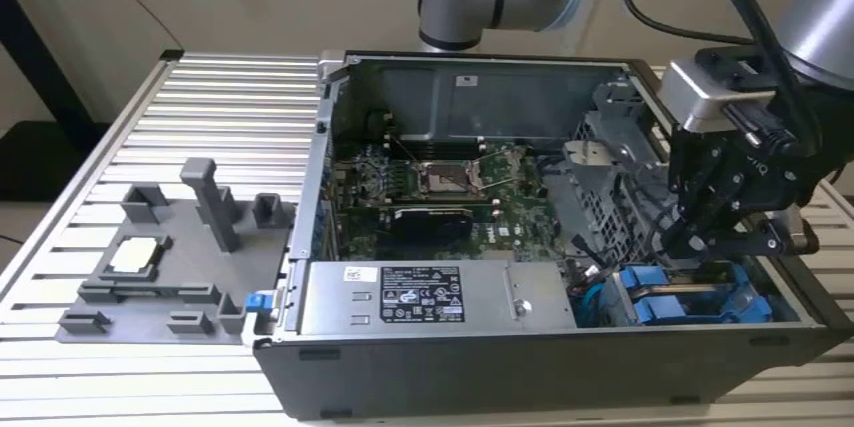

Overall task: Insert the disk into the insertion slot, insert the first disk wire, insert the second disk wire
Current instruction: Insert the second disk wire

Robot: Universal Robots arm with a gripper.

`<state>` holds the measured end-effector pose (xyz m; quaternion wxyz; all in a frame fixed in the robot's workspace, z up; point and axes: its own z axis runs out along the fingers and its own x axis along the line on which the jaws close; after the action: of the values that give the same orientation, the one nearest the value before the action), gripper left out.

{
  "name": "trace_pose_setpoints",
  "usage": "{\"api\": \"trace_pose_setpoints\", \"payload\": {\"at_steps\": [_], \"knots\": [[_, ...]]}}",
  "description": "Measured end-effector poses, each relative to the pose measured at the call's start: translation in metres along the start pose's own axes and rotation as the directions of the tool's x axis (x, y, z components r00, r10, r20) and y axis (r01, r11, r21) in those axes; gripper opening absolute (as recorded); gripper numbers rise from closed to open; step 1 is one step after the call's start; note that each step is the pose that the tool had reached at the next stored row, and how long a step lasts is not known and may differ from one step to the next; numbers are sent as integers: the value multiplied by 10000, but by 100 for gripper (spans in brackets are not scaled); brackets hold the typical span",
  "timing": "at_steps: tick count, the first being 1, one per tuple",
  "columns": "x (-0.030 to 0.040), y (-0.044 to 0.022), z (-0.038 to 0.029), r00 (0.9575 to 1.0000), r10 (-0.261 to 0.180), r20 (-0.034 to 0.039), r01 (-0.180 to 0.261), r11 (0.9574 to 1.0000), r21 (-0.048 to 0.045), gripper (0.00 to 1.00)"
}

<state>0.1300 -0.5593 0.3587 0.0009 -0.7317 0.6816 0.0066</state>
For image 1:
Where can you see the black graphics card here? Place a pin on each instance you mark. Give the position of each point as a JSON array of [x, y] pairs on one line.
[[434, 224]]

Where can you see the silver CPU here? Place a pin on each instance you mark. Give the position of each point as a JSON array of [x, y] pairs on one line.
[[137, 253]]

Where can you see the grey parts rack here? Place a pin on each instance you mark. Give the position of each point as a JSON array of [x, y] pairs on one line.
[[187, 272]]

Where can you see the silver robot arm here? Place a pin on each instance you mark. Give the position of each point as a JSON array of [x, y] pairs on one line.
[[461, 2]]

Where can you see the blue case latch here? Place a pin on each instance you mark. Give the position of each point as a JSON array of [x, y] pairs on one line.
[[257, 302]]

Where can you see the silver power supply unit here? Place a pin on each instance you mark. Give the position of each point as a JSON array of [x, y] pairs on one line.
[[434, 297]]

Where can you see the black PC case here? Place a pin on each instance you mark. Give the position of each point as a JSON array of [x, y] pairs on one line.
[[468, 377]]

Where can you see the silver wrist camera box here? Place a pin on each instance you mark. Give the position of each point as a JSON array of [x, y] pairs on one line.
[[701, 87]]

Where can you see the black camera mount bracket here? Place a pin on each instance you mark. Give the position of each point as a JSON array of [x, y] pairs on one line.
[[734, 54]]

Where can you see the grey metal disk bay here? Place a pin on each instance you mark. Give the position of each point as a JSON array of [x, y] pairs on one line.
[[601, 187]]

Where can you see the green motherboard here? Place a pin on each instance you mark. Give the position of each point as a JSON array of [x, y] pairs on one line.
[[528, 217]]

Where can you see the thin metal locking lever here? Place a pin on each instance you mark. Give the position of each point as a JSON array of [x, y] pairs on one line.
[[403, 148]]

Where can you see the CPU socket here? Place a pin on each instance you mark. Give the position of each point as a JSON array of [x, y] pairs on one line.
[[444, 178]]

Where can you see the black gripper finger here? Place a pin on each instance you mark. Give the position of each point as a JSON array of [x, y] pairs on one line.
[[741, 242], [701, 172]]

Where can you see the blue disk carrier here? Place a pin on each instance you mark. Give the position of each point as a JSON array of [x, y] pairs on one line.
[[650, 307]]

